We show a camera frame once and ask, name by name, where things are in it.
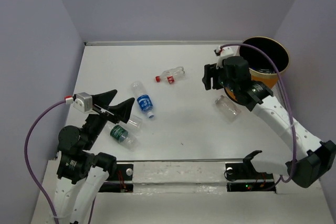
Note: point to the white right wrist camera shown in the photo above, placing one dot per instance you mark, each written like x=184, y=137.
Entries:
x=222, y=54

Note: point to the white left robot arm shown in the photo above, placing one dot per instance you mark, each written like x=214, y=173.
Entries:
x=80, y=174

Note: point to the orange cylindrical bin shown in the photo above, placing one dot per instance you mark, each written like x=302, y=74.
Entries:
x=260, y=52

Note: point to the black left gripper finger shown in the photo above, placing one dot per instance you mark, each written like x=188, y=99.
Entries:
x=103, y=100
x=122, y=111

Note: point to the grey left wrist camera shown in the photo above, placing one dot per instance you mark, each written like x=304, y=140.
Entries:
x=83, y=102

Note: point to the clear plastic bottle no label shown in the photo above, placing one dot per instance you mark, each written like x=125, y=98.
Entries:
x=135, y=124

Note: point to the silver bolt left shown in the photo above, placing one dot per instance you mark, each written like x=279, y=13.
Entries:
x=129, y=171

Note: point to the green label plastic bottle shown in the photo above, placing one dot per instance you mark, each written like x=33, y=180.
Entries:
x=122, y=136

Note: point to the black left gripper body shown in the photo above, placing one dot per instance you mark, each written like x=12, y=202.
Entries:
x=105, y=114

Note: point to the silver bolt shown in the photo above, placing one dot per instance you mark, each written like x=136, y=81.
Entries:
x=229, y=170
x=129, y=171

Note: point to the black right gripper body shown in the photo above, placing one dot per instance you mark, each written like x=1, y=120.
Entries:
x=227, y=82

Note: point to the red cap small bottle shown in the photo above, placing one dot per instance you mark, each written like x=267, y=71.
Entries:
x=171, y=76

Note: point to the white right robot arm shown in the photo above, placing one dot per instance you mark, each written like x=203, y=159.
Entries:
x=311, y=157

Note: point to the silver bolt right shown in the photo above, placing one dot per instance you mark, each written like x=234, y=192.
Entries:
x=229, y=170

